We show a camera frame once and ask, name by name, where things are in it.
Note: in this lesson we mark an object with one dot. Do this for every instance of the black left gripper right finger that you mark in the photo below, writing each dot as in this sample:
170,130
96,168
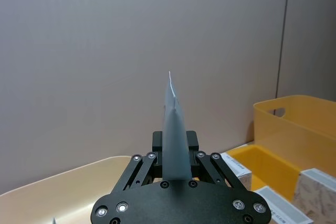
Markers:
214,167

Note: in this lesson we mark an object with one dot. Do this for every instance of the grey plastic pouch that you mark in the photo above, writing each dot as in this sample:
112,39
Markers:
175,142

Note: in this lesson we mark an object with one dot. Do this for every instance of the large yellow plastic bin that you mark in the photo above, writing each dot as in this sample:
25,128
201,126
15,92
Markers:
302,132

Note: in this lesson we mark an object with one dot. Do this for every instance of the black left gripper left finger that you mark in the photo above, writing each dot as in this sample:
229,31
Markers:
141,169

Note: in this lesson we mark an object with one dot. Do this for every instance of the beige plastic bin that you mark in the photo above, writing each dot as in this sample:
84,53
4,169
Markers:
63,192

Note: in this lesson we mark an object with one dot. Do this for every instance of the white patterned carton box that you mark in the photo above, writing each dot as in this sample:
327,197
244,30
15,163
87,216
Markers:
281,205
317,197
237,169

